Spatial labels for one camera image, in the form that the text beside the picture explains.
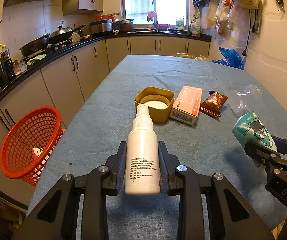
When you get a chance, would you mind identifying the blue plastic bag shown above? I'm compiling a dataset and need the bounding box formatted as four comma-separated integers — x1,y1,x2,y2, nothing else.
211,47,244,70

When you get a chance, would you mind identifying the teal tissue pack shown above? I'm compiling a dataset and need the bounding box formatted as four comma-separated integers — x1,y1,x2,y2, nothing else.
232,112,277,152

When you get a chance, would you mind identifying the brown snack packet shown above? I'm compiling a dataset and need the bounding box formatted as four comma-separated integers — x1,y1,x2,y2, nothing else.
200,90,229,117

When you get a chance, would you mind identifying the blue-green tablecloth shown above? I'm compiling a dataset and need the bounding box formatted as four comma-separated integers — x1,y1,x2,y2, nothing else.
28,55,287,239

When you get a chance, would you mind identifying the silver rice cooker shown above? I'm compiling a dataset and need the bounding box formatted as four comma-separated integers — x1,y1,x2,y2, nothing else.
89,19,113,36

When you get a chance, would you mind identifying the yellow plastic bag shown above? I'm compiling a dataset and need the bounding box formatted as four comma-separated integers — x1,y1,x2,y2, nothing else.
173,53,210,61

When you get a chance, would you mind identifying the black frying pan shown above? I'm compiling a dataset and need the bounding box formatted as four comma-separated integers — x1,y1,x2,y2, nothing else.
20,34,50,57

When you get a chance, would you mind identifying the white spray bottle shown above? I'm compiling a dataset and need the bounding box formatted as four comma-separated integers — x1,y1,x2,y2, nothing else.
124,104,160,196

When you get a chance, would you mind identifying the orange cardboard box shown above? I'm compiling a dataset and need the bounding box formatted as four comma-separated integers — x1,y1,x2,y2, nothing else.
169,86,203,126

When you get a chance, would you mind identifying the yellow square lid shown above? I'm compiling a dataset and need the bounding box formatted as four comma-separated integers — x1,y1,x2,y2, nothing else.
134,87,174,123

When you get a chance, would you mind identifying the green cloth on counter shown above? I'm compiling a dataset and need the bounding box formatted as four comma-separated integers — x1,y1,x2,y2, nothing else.
26,54,46,68

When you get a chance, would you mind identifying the red plastic basket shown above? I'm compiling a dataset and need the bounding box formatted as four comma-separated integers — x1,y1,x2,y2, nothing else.
0,106,64,186

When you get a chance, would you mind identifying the brown pot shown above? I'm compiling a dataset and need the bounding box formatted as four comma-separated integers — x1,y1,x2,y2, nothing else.
119,19,134,33

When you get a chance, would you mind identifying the clear plastic container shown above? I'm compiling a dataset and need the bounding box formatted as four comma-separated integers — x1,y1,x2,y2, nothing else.
227,85,263,113

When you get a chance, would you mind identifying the black wok with lid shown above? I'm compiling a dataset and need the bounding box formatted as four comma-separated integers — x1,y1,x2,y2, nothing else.
48,21,86,45

